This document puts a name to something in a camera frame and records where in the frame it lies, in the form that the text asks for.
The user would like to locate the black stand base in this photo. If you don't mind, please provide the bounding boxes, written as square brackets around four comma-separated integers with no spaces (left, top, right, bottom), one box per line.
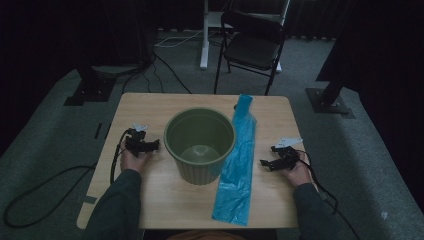
[63,63,118,107]
[305,79,356,120]

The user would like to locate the blue plastic bag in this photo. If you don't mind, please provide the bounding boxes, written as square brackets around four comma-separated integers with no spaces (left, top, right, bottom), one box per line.
[211,93,258,227]

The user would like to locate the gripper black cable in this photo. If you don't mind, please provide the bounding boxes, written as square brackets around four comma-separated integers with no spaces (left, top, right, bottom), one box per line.
[298,149,362,240]
[109,128,132,186]

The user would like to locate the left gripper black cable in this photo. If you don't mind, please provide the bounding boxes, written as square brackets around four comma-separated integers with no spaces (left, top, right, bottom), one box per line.
[109,128,132,186]

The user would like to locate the person's right hand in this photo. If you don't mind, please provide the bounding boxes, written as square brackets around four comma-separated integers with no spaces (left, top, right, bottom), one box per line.
[282,157,315,188]

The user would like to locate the white floor cable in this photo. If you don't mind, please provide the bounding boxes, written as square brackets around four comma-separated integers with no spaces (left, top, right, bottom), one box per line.
[154,28,205,49]

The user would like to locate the black folding chair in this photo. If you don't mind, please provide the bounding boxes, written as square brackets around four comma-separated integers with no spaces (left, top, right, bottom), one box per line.
[213,10,287,97]

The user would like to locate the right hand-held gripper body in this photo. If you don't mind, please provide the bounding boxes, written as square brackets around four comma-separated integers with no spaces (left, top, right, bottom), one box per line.
[270,137,304,171]

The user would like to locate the black floor cable loop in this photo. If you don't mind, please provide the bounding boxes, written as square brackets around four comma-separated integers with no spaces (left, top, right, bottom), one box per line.
[2,164,98,230]

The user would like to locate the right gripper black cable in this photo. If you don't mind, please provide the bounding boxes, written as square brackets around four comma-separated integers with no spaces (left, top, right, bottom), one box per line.
[298,149,362,240]

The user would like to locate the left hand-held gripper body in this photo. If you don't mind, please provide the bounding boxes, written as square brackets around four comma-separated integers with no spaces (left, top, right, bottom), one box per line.
[123,123,150,158]

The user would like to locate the dark curtain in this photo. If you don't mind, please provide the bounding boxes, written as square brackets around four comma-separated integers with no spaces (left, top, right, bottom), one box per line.
[287,0,338,42]

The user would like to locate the person's left hand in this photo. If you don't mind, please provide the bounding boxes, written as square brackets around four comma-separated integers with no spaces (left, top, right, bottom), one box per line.
[119,141,152,175]

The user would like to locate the black floor cables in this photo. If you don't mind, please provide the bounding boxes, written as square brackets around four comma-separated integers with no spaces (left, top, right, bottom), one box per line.
[120,52,193,95]

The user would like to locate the green plastic bin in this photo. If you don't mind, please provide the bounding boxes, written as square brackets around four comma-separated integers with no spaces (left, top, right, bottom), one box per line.
[163,106,237,186]

